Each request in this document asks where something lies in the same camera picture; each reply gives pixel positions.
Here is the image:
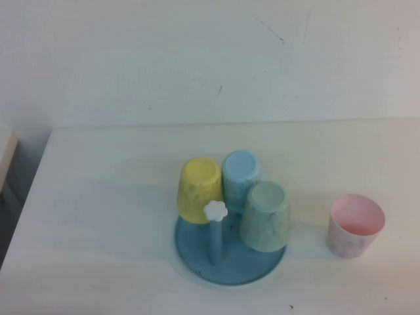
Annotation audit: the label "yellow plastic cup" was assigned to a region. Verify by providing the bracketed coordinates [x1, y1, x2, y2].
[177, 157, 223, 225]

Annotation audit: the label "pale green plastic cup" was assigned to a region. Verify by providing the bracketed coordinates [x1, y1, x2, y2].
[238, 180, 291, 253]

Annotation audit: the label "light blue plastic cup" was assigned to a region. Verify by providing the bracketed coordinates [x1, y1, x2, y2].
[221, 150, 263, 213]

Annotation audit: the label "pink plastic cup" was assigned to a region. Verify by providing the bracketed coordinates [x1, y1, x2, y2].
[326, 194, 385, 259]

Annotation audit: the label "blue cup stand white caps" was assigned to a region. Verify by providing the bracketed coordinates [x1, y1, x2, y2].
[173, 199, 287, 285]

